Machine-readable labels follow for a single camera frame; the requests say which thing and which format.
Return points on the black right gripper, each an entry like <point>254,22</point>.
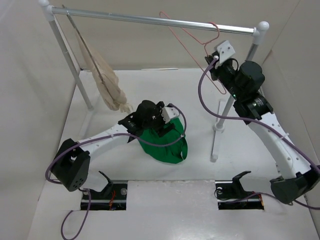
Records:
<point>217,67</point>

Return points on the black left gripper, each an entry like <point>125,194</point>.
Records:
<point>158,111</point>

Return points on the pink wire hanger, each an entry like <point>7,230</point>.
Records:
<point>194,46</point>

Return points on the green t shirt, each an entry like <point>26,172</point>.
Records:
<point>171,148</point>

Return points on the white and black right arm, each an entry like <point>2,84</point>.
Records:
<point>298,173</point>

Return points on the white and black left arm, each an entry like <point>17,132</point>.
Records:
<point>71,165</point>

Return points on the beige garment on hanger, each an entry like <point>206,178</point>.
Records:
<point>112,95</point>

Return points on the white and metal clothes rack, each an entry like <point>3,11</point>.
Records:
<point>258,33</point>

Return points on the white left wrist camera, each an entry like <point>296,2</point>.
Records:
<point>169,113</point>

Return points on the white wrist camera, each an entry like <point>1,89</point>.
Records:
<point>225,51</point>
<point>169,113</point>

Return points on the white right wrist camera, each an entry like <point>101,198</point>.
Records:
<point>225,51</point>

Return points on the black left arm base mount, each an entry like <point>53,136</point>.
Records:
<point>100,193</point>

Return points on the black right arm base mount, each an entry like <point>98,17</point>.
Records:
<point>231,195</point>

